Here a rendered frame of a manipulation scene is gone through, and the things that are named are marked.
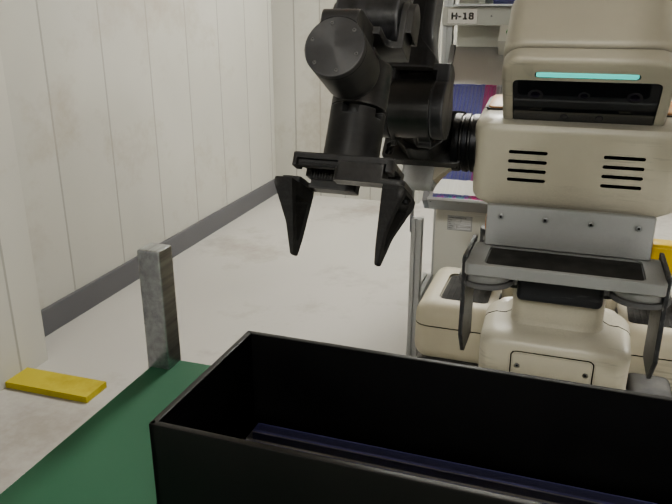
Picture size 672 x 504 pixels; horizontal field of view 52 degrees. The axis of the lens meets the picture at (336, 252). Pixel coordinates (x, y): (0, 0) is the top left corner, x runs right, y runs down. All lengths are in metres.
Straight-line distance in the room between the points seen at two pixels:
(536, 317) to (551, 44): 0.41
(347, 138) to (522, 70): 0.32
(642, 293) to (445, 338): 0.55
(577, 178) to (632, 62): 0.18
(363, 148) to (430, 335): 0.77
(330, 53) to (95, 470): 0.44
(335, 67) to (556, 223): 0.47
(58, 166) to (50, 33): 0.56
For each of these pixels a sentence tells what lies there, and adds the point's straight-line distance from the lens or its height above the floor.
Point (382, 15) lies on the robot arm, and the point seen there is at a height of 1.35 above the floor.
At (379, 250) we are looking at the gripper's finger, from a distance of 0.66.
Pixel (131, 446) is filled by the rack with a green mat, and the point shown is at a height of 0.95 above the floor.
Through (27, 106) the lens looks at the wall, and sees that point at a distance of 3.15.
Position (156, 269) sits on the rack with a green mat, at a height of 1.08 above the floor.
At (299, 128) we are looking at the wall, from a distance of 5.36.
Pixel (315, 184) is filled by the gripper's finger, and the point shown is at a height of 1.19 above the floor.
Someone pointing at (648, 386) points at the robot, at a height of 0.75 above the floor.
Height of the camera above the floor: 1.36
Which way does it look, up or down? 19 degrees down
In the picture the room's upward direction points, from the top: straight up
